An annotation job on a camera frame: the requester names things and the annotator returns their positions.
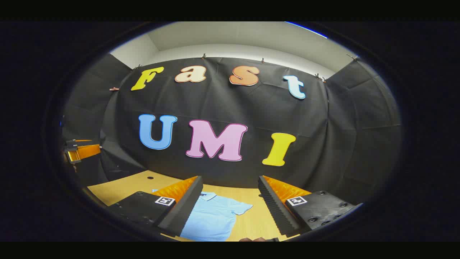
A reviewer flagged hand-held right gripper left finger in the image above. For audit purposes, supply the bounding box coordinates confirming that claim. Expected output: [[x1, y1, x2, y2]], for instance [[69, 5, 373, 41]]
[[107, 175, 204, 238]]

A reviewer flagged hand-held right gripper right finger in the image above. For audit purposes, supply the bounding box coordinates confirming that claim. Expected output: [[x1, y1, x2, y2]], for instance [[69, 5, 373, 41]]
[[257, 175, 364, 237]]

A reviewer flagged light blue T-shirt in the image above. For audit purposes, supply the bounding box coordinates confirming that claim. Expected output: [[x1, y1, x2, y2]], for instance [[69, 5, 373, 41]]
[[152, 188, 254, 242]]

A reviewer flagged black backdrop cloth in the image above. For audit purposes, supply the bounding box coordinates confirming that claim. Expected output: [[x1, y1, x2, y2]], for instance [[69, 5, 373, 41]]
[[59, 52, 402, 205]]

